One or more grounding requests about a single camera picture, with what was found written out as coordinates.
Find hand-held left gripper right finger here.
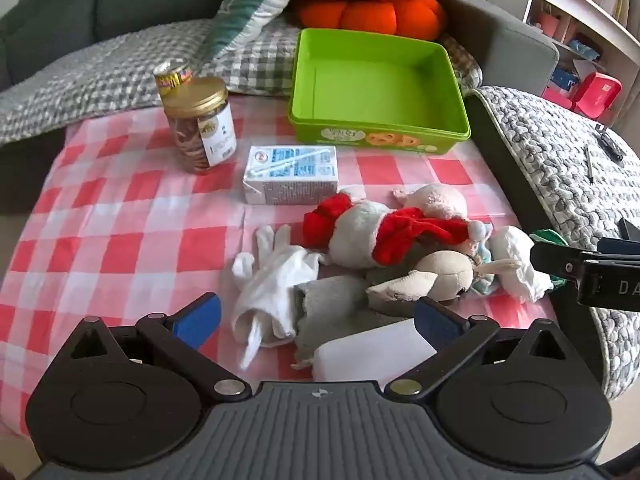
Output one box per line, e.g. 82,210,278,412
384,297,573,403

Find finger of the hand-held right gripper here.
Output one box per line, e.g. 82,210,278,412
597,237,640,257
530,242,584,282

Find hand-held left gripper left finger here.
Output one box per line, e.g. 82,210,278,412
65,292,252,403

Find white glove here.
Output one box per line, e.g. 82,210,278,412
231,224,323,371

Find pale green towel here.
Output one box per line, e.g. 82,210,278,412
292,277,418,368

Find white plush with red scarf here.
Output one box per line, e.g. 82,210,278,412
302,192,493,267

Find green plastic box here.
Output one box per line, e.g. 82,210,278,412
287,27,472,156

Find green cloth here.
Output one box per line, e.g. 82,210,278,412
530,229,571,288

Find crumpled white cloth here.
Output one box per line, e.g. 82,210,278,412
487,225,553,303

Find light blue cloth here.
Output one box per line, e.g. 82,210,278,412
467,240,501,296

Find white plastic block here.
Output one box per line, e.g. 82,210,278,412
312,319,438,382

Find black remote control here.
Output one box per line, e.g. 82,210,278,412
595,124,626,163

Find grey pebble pattern blanket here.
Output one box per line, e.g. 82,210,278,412
472,85,640,401

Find pink plush toy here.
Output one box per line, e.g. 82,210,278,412
392,183,471,221

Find red checkered tablecloth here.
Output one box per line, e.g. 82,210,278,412
0,92,558,436

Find red plastic box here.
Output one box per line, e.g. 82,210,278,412
570,71,623,123

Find white and blue drink carton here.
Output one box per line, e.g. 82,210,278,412
242,145,341,206

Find clear jar with gold lid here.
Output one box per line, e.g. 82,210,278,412
162,76,237,176

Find white desk shelf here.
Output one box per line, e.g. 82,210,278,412
520,0,640,126

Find grey checkered blanket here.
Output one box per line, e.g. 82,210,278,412
0,20,483,146

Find green and white pillow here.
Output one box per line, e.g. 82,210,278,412
200,0,321,61

